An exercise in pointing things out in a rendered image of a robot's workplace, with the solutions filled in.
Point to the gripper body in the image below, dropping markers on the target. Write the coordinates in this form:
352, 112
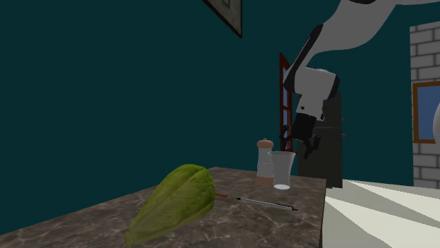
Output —
303, 127

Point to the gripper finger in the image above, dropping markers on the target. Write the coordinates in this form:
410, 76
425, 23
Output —
311, 144
286, 134

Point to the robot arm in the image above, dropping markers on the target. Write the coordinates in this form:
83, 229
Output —
319, 84

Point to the dark refrigerator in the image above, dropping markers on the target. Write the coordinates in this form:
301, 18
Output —
326, 151

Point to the red framed window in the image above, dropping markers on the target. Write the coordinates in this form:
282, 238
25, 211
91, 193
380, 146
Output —
284, 103

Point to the clear drinking glass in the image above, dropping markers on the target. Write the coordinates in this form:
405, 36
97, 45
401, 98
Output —
282, 170

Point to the clear glass pepper mill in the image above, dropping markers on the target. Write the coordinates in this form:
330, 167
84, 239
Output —
264, 165

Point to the grey pen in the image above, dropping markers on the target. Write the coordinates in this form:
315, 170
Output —
266, 203

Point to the brown pencil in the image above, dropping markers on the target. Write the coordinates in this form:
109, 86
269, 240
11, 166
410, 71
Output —
221, 195

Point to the brown framed window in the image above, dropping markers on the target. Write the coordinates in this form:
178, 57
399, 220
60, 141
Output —
426, 111

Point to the green lettuce head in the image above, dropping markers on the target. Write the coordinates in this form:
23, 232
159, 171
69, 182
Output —
177, 204

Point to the framed wall picture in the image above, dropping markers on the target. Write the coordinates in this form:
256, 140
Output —
228, 15

